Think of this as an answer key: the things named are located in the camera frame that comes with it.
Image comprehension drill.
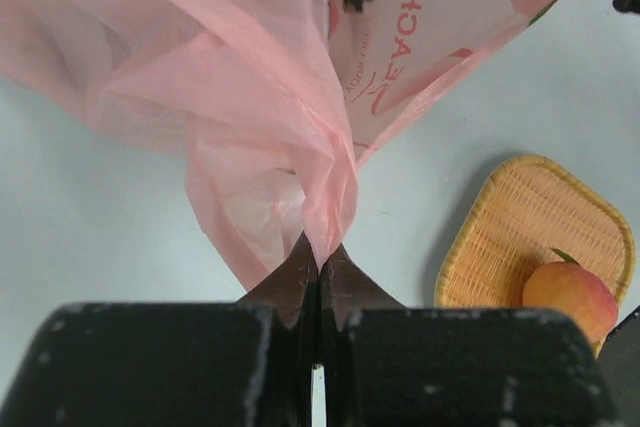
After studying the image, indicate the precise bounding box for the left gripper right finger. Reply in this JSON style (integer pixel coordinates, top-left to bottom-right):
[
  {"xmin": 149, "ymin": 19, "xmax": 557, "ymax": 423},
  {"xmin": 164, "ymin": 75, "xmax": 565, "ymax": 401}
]
[{"xmin": 319, "ymin": 249, "xmax": 623, "ymax": 426}]

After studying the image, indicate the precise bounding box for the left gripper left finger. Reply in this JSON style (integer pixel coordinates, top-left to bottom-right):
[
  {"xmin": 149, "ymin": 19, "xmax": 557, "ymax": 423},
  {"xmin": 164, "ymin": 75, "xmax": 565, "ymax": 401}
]
[{"xmin": 1, "ymin": 237, "xmax": 318, "ymax": 426}]

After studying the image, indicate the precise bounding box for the pink plastic bag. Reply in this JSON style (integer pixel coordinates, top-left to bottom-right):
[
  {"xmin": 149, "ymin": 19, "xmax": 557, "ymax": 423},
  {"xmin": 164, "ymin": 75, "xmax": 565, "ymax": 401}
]
[{"xmin": 1, "ymin": 0, "xmax": 557, "ymax": 288}]

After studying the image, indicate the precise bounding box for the fake peach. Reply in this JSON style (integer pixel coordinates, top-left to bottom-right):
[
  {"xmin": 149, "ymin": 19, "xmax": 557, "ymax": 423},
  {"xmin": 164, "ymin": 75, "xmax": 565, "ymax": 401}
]
[{"xmin": 522, "ymin": 248, "xmax": 619, "ymax": 344}]

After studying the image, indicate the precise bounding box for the woven bamboo tray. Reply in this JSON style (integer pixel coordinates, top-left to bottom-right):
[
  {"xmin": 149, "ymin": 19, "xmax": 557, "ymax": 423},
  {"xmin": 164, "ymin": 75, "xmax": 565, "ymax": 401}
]
[{"xmin": 433, "ymin": 154, "xmax": 637, "ymax": 358}]

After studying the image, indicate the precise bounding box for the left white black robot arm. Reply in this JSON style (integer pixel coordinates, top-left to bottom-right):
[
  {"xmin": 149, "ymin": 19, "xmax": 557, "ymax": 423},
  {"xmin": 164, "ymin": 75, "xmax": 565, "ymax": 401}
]
[{"xmin": 1, "ymin": 238, "xmax": 639, "ymax": 426}]

